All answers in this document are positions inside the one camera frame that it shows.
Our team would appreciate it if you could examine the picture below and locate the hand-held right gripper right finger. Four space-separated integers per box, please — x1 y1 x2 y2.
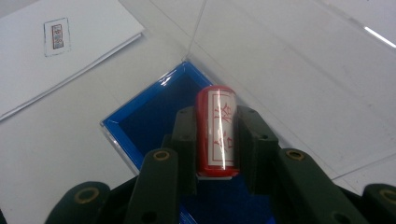
235 105 280 195

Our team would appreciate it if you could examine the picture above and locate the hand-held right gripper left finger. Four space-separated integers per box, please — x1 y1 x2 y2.
161 105 199 196

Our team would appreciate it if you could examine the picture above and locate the red stamp with grey base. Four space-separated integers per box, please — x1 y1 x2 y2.
195 85 241 181

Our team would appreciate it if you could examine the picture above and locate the blue ink pad clear case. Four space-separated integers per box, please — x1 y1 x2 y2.
100 0 396 224

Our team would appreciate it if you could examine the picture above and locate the stack of white paper sheets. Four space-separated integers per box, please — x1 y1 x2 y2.
0 0 146 123

